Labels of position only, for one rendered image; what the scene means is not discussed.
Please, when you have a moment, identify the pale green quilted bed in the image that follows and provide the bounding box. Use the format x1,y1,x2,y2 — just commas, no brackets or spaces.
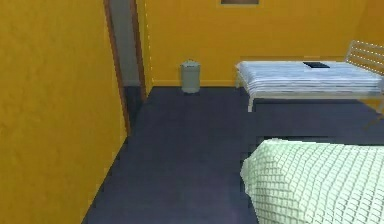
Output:
240,137,384,224

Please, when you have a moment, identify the framed wall picture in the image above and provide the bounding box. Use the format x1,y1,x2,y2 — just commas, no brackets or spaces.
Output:
219,0,261,6

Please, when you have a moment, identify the black flat device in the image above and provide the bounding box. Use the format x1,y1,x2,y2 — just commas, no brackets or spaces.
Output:
302,61,331,70

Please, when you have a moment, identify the grey-green lidded bin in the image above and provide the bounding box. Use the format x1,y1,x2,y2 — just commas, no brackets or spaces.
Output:
180,59,202,95

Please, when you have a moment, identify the white metal frame bed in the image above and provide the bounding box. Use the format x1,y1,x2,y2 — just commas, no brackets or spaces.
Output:
235,40,384,115

